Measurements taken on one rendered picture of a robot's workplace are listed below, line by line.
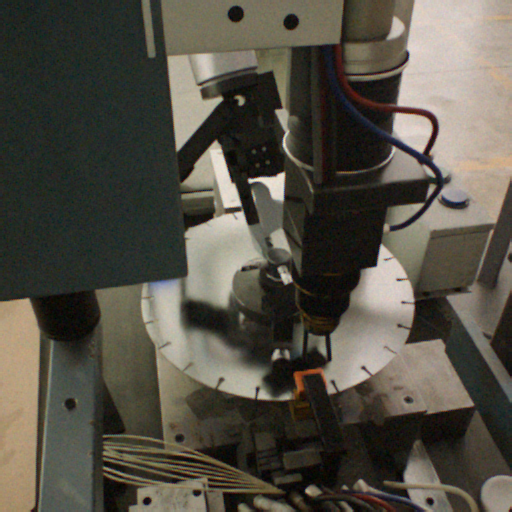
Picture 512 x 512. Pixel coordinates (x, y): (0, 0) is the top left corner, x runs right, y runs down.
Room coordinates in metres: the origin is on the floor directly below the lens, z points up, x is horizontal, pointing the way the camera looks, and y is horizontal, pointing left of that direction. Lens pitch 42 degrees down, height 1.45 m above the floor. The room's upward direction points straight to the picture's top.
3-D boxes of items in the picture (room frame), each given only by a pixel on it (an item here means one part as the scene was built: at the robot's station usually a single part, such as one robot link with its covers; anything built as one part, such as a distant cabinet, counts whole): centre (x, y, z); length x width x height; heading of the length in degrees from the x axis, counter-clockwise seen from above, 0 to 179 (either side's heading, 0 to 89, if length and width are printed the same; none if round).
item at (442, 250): (0.86, -0.29, 0.82); 0.28 x 0.11 x 0.15; 11
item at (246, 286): (0.53, -0.03, 0.96); 0.11 x 0.11 x 0.03
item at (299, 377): (0.34, -0.06, 0.95); 0.10 x 0.03 x 0.07; 11
